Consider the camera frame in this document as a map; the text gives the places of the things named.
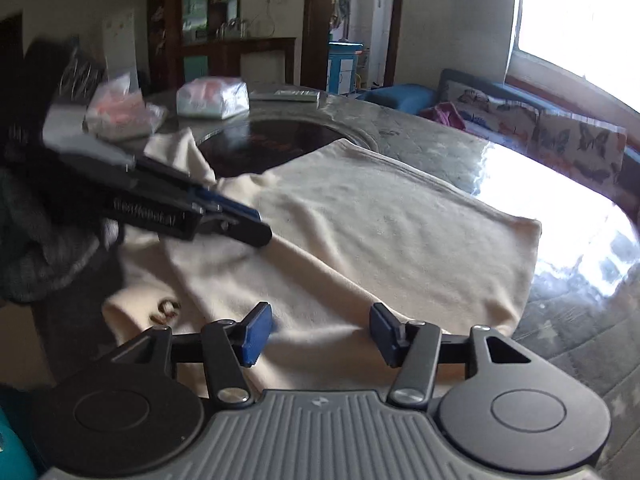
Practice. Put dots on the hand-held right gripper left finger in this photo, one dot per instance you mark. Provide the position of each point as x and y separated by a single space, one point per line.
257 332

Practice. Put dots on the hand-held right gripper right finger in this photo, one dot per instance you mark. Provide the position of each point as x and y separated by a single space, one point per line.
385 335

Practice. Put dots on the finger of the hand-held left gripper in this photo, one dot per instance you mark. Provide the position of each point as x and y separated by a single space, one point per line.
220 200
245 232

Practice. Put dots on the cream garment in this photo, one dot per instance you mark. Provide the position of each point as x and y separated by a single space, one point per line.
375 220

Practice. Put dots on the person's left forearm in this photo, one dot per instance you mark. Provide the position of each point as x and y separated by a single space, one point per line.
35 240

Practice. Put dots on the opened pink tissue pack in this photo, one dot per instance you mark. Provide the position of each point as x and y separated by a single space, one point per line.
120 115

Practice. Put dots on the white board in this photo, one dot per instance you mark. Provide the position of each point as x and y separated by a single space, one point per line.
120 45

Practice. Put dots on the sealed pink tissue pack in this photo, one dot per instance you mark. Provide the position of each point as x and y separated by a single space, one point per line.
212 97

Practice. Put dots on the white remote control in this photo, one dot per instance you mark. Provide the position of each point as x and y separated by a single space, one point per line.
285 95

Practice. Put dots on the wooden cabinet with green doors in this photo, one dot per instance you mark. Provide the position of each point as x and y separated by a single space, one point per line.
170 35

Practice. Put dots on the dark wooden sideboard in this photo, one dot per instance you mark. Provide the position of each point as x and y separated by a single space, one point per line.
225 52

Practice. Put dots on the metal jar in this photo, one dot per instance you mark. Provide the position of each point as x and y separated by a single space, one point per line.
241 28
225 31

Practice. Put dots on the small blue cabinet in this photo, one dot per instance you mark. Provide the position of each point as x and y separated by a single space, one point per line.
342 67

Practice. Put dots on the blue sofa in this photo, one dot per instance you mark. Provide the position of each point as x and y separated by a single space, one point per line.
400 95

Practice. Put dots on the pink cloth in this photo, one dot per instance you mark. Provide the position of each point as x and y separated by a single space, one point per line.
445 112

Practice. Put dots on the butterfly print cushion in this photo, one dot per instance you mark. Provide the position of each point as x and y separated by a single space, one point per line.
500 115
580 145

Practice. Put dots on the teal container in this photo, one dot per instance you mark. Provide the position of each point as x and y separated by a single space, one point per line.
12 445

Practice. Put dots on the window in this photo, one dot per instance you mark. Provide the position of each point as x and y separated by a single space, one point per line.
575 20

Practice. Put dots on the dark wooden door frame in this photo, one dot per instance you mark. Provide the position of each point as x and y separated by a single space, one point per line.
315 20

